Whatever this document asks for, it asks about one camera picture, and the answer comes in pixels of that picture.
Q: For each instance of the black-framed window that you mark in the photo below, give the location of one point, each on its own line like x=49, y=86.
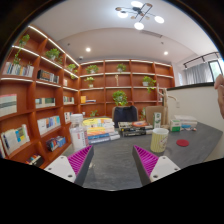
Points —
x=216, y=69

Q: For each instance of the recessed ceiling light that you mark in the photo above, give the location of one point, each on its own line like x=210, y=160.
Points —
x=165, y=53
x=88, y=49

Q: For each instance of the ceiling air vent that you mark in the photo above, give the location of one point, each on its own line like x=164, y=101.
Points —
x=151, y=33

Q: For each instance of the small green white box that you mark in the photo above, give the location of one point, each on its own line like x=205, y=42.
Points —
x=175, y=125

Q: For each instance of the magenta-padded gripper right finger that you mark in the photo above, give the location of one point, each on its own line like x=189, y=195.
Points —
x=146, y=160

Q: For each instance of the dark office chair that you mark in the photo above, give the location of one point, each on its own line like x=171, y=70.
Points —
x=125, y=115

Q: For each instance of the wooden artist mannequin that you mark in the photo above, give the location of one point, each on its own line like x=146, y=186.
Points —
x=165, y=110

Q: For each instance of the yellow striped mug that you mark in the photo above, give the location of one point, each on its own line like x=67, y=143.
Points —
x=159, y=141

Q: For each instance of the colourful book stack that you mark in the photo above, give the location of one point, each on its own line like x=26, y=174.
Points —
x=100, y=131

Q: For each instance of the black curtain rail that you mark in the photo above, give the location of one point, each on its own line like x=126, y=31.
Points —
x=201, y=57

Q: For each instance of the flat round red coaster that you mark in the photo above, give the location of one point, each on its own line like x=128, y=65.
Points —
x=182, y=143

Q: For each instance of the person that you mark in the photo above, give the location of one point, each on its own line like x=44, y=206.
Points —
x=220, y=93

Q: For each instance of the wooden shelf unit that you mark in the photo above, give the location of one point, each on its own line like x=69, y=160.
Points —
x=100, y=83

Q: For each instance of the tan chair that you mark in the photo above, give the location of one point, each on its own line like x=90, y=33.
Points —
x=151, y=115

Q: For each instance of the grey curtain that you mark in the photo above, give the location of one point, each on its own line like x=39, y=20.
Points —
x=198, y=73

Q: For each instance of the green and white carton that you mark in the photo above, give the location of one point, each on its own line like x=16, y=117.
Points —
x=157, y=120

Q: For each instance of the branched ceiling lamp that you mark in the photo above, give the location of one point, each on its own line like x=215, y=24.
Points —
x=138, y=13

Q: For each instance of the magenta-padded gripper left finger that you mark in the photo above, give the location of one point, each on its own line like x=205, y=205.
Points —
x=80, y=160

